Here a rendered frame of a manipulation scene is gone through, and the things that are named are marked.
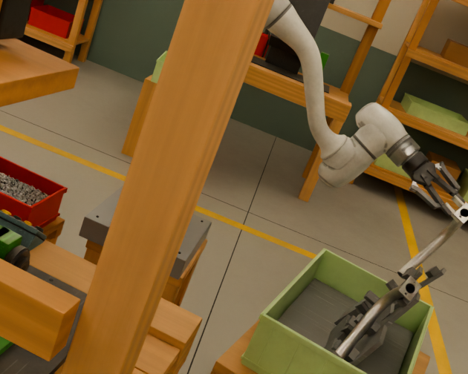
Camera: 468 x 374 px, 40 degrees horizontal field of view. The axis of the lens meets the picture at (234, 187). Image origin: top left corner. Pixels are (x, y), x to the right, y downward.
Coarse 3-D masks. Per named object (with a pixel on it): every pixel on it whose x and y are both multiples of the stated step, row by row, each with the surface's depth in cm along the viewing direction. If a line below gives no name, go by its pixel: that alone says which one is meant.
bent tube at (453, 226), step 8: (464, 208) 189; (456, 216) 188; (464, 216) 193; (456, 224) 195; (448, 232) 198; (432, 240) 200; (440, 240) 199; (424, 248) 199; (432, 248) 198; (416, 256) 198; (424, 256) 197; (408, 264) 197; (416, 264) 196; (400, 272) 195
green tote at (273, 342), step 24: (312, 264) 212; (336, 264) 227; (288, 288) 192; (336, 288) 228; (360, 288) 225; (384, 288) 221; (264, 312) 174; (408, 312) 220; (264, 336) 175; (288, 336) 171; (264, 360) 176; (288, 360) 173; (312, 360) 170; (336, 360) 167; (408, 360) 191
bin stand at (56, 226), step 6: (54, 222) 210; (60, 222) 211; (42, 228) 204; (48, 228) 205; (54, 228) 208; (60, 228) 213; (48, 234) 212; (54, 234) 212; (48, 240) 211; (54, 240) 214
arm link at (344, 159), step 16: (288, 16) 185; (272, 32) 189; (288, 32) 186; (304, 32) 187; (304, 48) 189; (304, 64) 191; (320, 64) 191; (304, 80) 194; (320, 80) 192; (320, 96) 194; (320, 112) 195; (320, 128) 196; (320, 144) 198; (336, 144) 196; (352, 144) 197; (336, 160) 197; (352, 160) 196; (368, 160) 197; (320, 176) 201; (336, 176) 198; (352, 176) 199
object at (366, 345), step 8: (416, 296) 171; (400, 304) 174; (408, 304) 171; (392, 312) 178; (400, 312) 173; (384, 320) 179; (392, 320) 174; (384, 328) 173; (368, 336) 178; (376, 336) 172; (384, 336) 170; (328, 344) 182; (360, 344) 178; (368, 344) 171; (376, 344) 166; (360, 352) 171; (368, 352) 168; (360, 360) 169
